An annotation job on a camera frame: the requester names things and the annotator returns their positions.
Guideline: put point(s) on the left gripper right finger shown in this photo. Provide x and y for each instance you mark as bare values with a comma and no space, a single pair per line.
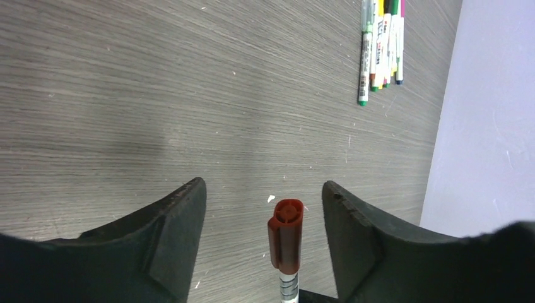
377,257

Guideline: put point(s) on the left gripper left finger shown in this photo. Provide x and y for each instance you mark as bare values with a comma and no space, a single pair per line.
145,256

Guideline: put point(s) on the blue-end marker pen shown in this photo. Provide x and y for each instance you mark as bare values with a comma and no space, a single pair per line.
288,286

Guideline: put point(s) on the green-end marker pen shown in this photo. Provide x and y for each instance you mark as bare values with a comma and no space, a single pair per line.
367,37

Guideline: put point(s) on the red-brown pen cap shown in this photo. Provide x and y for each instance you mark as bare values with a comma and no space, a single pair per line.
285,235

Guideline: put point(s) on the teal marker pen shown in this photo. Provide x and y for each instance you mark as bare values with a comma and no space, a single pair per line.
400,51

